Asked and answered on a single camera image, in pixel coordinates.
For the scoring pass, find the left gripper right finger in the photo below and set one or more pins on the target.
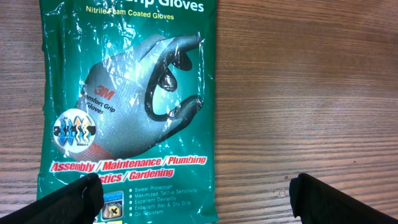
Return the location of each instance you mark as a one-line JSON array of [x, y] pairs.
[[316, 202]]

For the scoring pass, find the green 3M gloves packet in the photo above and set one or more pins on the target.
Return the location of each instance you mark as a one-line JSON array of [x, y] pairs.
[[130, 96]]

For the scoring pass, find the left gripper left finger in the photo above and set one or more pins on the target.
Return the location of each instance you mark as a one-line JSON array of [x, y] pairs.
[[78, 202]]

